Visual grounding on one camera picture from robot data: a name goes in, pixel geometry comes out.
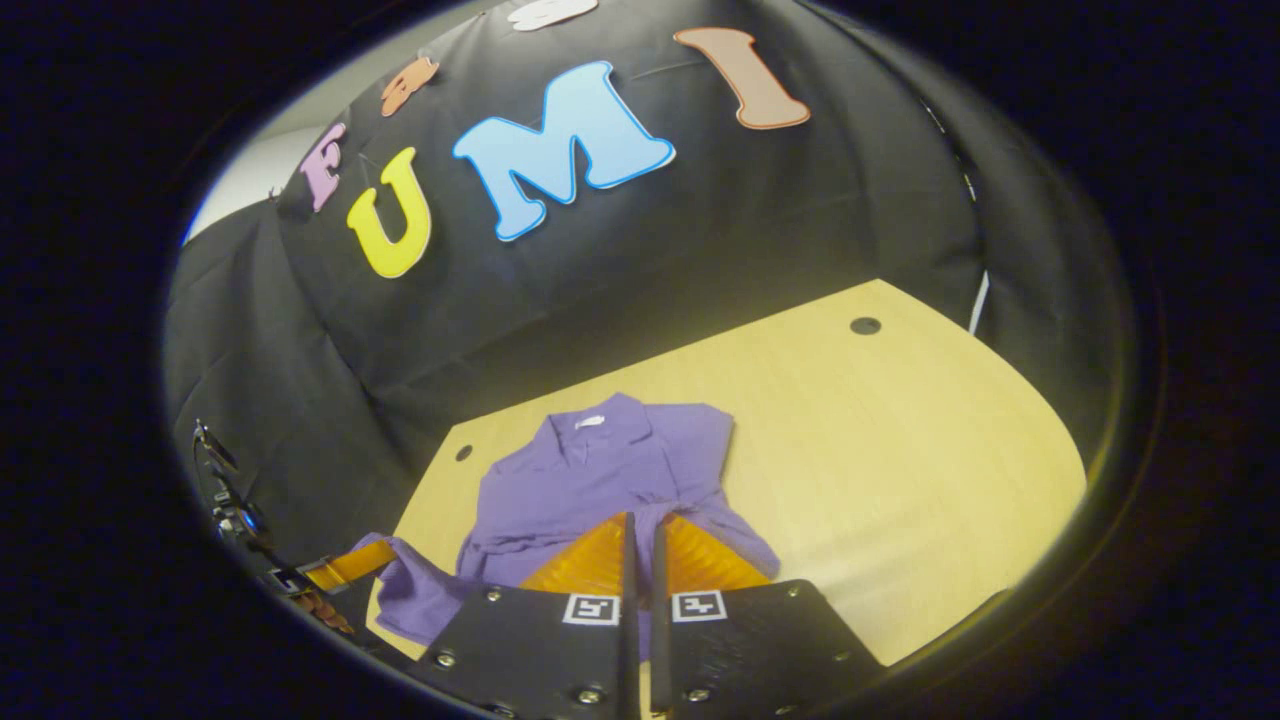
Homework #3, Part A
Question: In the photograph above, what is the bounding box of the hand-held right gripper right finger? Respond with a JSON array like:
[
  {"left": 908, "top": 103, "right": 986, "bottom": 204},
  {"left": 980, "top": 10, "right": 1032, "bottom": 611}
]
[{"left": 650, "top": 512, "right": 887, "bottom": 720}]

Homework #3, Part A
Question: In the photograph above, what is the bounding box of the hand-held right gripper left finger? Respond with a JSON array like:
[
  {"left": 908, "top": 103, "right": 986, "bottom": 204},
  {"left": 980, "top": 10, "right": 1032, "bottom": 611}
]
[{"left": 418, "top": 512, "right": 642, "bottom": 720}]

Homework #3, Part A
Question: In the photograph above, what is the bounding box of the purple knit sweater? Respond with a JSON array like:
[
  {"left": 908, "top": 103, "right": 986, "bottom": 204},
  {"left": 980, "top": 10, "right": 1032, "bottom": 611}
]
[{"left": 355, "top": 392, "right": 781, "bottom": 661}]

